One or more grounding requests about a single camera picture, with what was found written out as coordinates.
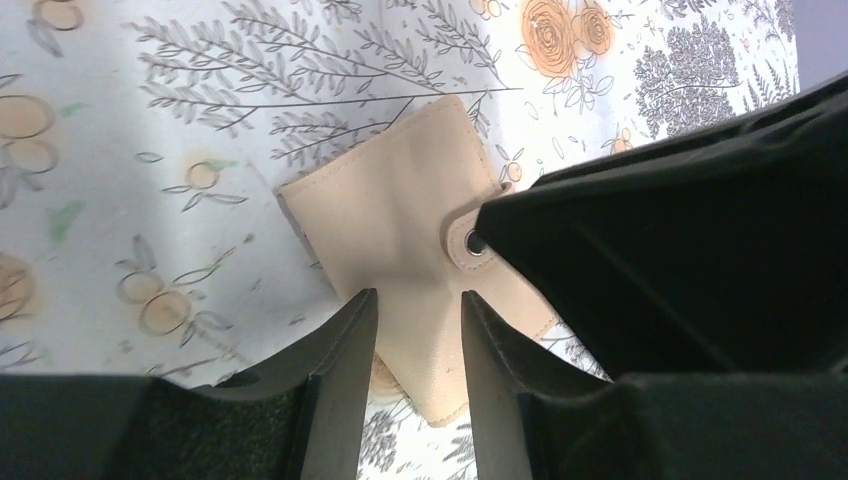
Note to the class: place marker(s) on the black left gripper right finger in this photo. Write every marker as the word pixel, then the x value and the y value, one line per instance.
pixel 535 416

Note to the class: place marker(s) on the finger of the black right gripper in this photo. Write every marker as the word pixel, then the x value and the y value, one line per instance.
pixel 724 249

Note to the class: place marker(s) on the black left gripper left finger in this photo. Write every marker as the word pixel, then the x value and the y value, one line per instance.
pixel 296 415

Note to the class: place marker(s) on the tan leather card holder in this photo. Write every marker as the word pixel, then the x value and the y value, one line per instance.
pixel 397 214

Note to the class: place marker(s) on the floral patterned table mat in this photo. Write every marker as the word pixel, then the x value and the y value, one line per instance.
pixel 143 144

